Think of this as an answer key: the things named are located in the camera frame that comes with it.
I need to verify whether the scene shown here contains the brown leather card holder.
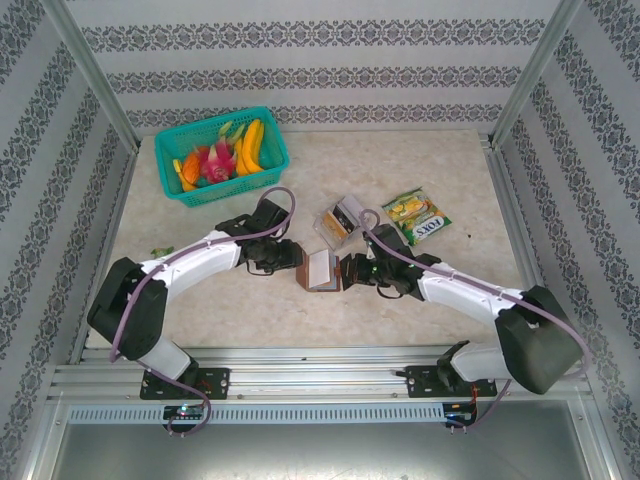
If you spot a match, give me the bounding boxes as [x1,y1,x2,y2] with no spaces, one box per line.
[294,248,345,295]

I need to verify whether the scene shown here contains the clear acrylic card stand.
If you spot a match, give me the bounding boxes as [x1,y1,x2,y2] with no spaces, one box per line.
[314,196,372,251]

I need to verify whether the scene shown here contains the plain white card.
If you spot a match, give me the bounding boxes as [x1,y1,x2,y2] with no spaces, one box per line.
[306,251,335,290]

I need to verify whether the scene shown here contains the orange card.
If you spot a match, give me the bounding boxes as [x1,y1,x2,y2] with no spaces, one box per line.
[322,212,347,240]

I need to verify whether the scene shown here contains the green yellow candy packet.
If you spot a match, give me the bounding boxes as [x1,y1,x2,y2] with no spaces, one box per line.
[381,186,454,247]

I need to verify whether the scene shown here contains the teal plastic basket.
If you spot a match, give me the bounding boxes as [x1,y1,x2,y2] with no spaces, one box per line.
[153,106,291,209]

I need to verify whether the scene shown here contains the pink dragon fruit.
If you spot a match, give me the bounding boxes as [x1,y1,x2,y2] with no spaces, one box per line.
[198,141,237,185]

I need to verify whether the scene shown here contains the small yellow banana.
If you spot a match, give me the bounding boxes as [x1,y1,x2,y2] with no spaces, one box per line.
[172,158,199,193]

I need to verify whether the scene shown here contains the yellow banana bunch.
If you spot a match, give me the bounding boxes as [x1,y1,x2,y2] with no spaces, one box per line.
[233,118,266,177]

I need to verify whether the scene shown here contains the orange mango fruit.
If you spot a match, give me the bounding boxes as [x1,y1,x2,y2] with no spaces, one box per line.
[180,152,202,185]

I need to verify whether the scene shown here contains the galvanised metal sheet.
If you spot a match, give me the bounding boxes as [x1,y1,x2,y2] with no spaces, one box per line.
[49,399,614,480]

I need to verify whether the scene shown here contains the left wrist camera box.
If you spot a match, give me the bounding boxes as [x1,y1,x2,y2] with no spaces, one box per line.
[251,197,292,232]

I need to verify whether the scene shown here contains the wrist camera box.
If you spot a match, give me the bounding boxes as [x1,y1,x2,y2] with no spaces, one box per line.
[251,197,292,232]
[368,223,407,257]

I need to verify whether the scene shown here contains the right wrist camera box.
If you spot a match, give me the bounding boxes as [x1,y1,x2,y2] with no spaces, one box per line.
[368,223,407,257]

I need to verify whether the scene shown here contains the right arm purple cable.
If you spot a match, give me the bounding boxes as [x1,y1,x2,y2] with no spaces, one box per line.
[359,208,594,432]

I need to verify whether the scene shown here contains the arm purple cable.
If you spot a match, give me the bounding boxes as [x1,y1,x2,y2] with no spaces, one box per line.
[359,208,594,432]
[108,187,297,439]

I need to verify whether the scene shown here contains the aluminium frame cross rail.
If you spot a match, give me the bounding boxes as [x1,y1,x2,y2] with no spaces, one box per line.
[47,345,596,404]

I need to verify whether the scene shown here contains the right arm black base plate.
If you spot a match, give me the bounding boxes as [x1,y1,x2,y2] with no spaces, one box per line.
[405,363,499,400]

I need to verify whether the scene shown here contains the aluminium frame side rail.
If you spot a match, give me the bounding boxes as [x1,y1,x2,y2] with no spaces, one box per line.
[69,149,141,365]
[479,134,569,360]

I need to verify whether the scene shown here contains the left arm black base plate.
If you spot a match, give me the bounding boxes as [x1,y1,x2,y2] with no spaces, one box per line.
[139,367,231,401]

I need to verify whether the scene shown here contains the grey slotted cable duct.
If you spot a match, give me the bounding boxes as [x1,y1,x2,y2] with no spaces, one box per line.
[67,403,446,425]

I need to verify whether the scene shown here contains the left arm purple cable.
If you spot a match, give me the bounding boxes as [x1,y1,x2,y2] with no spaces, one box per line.
[108,187,297,439]

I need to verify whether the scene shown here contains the aluminium frame post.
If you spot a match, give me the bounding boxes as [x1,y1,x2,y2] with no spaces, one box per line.
[37,0,142,151]
[487,0,586,149]

